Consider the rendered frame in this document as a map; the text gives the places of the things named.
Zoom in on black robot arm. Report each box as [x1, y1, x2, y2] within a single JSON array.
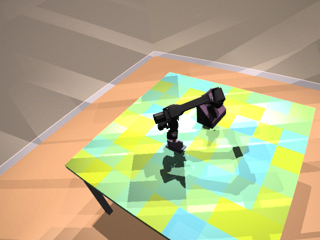
[[153, 87, 226, 131]]

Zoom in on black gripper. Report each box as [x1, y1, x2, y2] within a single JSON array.
[[166, 117, 180, 140]]

